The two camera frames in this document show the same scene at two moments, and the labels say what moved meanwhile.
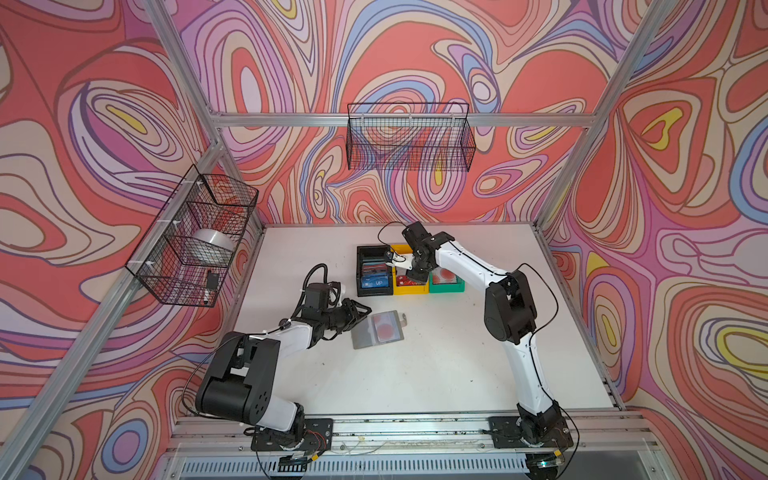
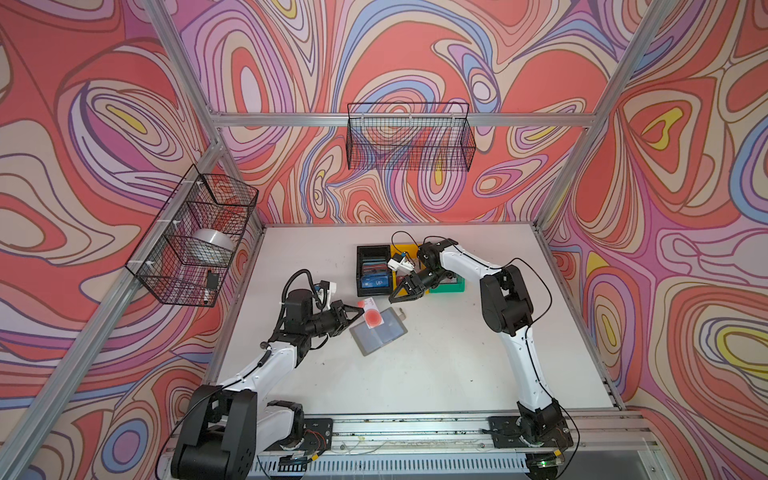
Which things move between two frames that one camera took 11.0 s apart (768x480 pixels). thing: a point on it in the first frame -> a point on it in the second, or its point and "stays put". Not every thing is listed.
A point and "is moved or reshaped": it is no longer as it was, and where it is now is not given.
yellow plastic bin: (422, 289) stays put
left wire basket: (190, 248) stays put
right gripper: (417, 276) -> (412, 295)
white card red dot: (386, 327) is moved or reshaped
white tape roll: (215, 236) stays put
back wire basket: (411, 137) stays put
